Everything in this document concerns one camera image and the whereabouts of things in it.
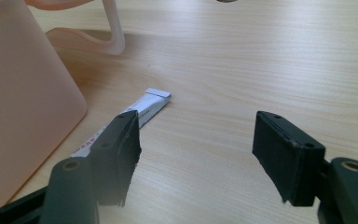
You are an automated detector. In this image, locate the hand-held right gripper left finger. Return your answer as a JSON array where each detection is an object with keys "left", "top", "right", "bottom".
[{"left": 39, "top": 109, "right": 143, "bottom": 224}]

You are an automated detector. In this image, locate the white toothpaste box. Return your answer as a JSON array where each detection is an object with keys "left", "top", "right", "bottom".
[{"left": 70, "top": 87, "right": 172, "bottom": 159}]

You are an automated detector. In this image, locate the pink plastic pitcher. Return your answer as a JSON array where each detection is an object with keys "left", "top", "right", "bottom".
[{"left": 0, "top": 0, "right": 89, "bottom": 210}]

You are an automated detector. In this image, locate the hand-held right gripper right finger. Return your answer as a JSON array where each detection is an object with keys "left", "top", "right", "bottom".
[{"left": 252, "top": 110, "right": 358, "bottom": 224}]

